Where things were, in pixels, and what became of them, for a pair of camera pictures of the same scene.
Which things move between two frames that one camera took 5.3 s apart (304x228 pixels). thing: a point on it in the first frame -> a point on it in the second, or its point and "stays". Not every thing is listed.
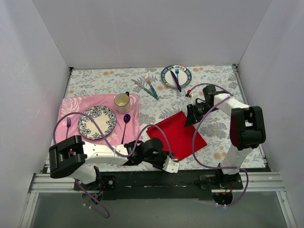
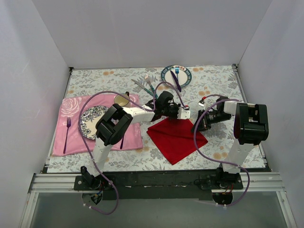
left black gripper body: x=161 y=160 -> x=175 y=111
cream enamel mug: x=122 y=103 stays
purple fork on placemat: x=68 y=124 stays
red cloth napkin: x=179 y=136 stays
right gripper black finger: x=191 y=119 -> x=202 y=125
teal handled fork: x=147 y=79 stays
